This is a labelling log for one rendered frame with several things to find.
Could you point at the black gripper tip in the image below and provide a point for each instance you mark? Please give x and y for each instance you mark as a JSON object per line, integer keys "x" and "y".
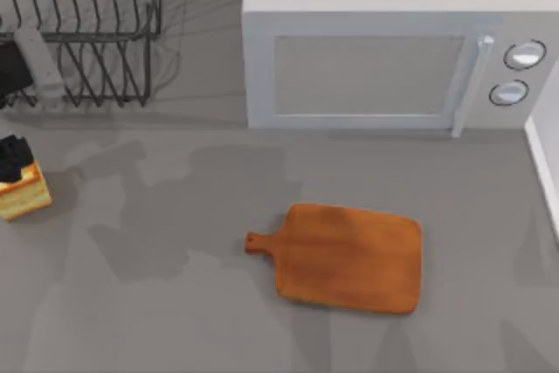
{"x": 15, "y": 159}

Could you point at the toasted bread block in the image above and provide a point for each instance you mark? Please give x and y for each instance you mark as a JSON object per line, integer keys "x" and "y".
{"x": 26, "y": 198}

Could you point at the pale microwave door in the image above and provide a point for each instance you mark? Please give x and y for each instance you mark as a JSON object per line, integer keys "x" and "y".
{"x": 262, "y": 76}

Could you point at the wooden cutting board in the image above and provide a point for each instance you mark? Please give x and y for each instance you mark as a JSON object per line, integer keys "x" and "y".
{"x": 349, "y": 259}

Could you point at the small round microwave knob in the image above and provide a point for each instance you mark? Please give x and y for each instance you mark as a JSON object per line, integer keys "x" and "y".
{"x": 508, "y": 92}

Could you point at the large round microwave knob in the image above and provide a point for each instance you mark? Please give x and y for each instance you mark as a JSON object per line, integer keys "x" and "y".
{"x": 524, "y": 55}

